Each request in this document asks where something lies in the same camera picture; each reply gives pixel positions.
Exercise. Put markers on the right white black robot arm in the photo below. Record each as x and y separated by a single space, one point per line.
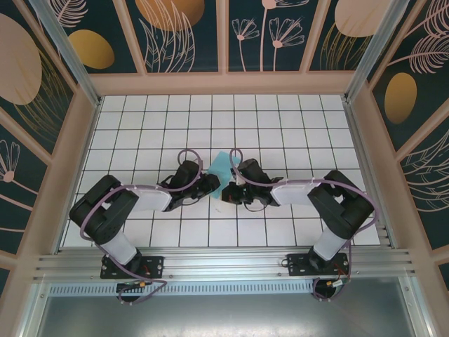
291 194

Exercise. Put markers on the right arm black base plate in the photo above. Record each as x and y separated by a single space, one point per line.
298 265

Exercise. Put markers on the grey metal sheet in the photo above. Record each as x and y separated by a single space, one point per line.
224 316

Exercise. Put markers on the aluminium mounting rail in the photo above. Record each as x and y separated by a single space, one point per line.
224 263

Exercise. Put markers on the aluminium side rail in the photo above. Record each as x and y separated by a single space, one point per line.
358 140

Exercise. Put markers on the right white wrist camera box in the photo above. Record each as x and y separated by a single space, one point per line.
239 179

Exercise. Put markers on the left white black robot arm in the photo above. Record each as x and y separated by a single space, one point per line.
151 198

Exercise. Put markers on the light blue cloth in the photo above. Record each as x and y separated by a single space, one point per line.
221 163

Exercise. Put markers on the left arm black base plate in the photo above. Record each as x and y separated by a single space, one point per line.
154 267

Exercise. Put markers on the aluminium frame post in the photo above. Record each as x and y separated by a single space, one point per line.
71 59
377 52

